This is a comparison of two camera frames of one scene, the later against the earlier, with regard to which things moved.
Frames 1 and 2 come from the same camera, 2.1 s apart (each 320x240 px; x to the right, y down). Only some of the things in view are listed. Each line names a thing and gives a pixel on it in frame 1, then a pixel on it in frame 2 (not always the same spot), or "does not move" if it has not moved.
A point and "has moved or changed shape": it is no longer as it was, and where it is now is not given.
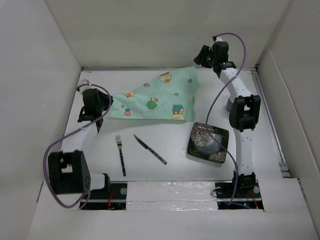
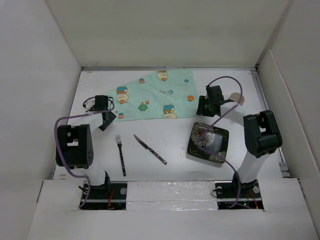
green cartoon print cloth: x=171 y=95 has moved or changed shape
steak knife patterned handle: x=150 y=149 does not move
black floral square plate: x=201 y=144 does not move
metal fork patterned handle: x=120 y=145 does not move
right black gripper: x=200 y=58 → x=201 y=110
